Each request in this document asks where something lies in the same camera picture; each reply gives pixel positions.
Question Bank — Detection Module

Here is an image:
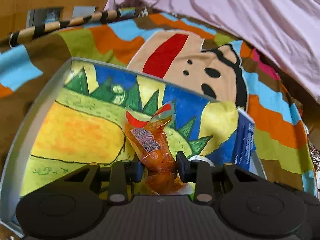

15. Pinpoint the orange snack clear pouch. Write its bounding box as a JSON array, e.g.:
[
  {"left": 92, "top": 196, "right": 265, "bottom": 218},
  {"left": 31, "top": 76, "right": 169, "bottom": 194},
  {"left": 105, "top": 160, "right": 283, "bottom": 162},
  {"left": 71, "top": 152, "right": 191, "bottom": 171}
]
[{"left": 123, "top": 101, "right": 193, "bottom": 196}]

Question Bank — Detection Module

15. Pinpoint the blue white snack packet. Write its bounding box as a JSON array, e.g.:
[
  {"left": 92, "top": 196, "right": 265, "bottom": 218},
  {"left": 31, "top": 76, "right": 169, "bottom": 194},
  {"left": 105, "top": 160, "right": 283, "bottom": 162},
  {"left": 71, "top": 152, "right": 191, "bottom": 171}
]
[{"left": 232, "top": 107, "right": 256, "bottom": 170}]

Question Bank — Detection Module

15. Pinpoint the metal tray with dinosaur drawing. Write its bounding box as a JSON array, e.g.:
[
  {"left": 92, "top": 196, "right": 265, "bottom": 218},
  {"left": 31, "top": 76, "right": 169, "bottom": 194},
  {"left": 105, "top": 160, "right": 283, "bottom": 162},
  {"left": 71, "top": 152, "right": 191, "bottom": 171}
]
[{"left": 1, "top": 57, "right": 239, "bottom": 239}]

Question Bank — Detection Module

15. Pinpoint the colourful cartoon monkey blanket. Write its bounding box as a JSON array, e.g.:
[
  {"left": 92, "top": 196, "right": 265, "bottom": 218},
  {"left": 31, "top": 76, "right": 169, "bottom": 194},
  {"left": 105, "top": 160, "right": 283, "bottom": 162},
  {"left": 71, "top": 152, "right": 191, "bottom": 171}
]
[{"left": 1, "top": 8, "right": 319, "bottom": 194}]

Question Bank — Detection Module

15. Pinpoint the pink draped sheet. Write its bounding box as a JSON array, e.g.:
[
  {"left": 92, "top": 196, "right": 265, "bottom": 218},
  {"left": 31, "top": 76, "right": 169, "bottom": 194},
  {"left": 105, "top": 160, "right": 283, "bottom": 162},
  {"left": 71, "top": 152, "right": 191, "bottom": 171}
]
[{"left": 106, "top": 0, "right": 319, "bottom": 100}]

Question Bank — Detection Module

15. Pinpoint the grey door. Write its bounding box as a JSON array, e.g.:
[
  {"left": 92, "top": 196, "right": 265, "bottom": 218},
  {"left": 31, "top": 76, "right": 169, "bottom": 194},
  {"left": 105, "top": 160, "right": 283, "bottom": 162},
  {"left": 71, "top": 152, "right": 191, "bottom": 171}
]
[{"left": 26, "top": 0, "right": 82, "bottom": 28}]

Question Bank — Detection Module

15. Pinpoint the wooden bed rail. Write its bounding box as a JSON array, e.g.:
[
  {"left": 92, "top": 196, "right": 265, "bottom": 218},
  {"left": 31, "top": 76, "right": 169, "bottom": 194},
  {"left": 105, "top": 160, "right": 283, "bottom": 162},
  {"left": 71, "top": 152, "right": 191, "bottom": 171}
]
[{"left": 1, "top": 0, "right": 108, "bottom": 38}]

